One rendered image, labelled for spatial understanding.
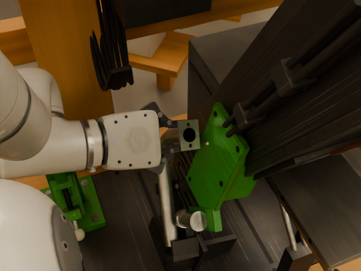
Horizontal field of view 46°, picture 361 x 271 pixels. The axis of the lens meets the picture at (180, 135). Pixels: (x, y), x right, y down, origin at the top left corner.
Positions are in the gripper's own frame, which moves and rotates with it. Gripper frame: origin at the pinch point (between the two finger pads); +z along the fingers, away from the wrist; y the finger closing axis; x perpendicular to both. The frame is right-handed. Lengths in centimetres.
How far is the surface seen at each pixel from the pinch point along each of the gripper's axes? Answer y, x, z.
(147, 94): 22, 174, 63
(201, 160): -5.2, 0.4, 4.2
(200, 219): -16.1, -0.3, 2.5
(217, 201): -12.5, -4.3, 4.2
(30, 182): -10, 46, -23
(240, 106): 3.8, -20.9, -0.3
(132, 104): 17, 173, 52
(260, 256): -28.9, 7.4, 20.9
